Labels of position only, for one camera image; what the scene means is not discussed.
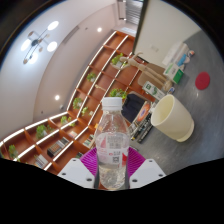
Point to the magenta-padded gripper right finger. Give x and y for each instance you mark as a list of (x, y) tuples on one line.
[(148, 171)]

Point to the flat round red coaster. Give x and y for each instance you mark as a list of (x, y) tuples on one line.
[(202, 81)]

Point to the white wall switch plate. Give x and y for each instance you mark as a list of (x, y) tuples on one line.
[(154, 48)]

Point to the small round badge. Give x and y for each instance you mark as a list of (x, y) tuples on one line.
[(171, 90), (188, 61)]

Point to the cream plastic cup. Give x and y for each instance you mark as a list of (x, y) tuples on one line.
[(173, 120)]

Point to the green white small box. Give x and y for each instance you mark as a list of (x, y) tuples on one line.
[(173, 72)]

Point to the dark orange-cover book stack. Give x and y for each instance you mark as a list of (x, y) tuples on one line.
[(144, 115)]

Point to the black-framed window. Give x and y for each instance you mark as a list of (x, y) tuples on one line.
[(134, 11)]

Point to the tan chair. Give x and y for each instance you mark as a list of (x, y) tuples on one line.
[(148, 80)]

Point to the wooden shelf unit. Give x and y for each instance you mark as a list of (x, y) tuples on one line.
[(93, 93)]

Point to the white box stack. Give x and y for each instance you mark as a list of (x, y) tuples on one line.
[(175, 53)]

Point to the chair with dark jacket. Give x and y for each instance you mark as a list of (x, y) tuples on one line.
[(132, 107)]

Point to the round recessed ceiling light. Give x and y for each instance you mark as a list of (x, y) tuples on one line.
[(57, 97), (99, 29)]

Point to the small colourful oval badge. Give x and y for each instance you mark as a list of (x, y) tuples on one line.
[(191, 52)]

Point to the clear plastic water bottle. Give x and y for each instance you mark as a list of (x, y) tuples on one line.
[(112, 146)]

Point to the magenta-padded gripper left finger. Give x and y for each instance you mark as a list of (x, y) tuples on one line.
[(75, 171)]

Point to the ceiling air vent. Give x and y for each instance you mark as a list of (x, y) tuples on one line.
[(71, 34)]

